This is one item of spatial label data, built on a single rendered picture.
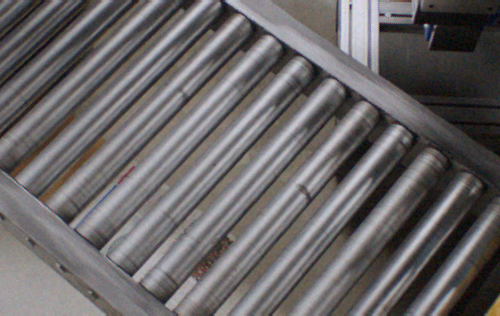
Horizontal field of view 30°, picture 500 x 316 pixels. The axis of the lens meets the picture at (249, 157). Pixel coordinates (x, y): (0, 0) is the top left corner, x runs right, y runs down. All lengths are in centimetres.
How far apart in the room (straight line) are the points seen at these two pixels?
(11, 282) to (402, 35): 109
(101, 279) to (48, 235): 11
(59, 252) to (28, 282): 86
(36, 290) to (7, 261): 10
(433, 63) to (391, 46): 11
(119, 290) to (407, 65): 109
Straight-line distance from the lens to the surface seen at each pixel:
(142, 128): 146
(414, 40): 227
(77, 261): 139
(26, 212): 143
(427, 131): 147
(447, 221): 142
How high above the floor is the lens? 209
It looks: 64 degrees down
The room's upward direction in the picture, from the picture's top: 1 degrees counter-clockwise
